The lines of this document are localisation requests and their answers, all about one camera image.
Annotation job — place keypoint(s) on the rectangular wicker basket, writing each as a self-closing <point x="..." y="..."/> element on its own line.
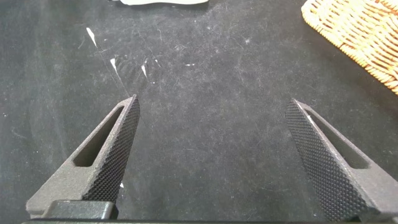
<point x="367" y="31"/>

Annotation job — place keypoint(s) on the white brush bottle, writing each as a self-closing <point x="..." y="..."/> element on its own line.
<point x="161" y="2"/>

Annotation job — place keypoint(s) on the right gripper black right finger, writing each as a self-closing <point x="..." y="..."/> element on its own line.
<point x="342" y="180"/>

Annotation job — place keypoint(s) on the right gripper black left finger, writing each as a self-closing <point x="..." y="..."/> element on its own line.
<point x="93" y="180"/>

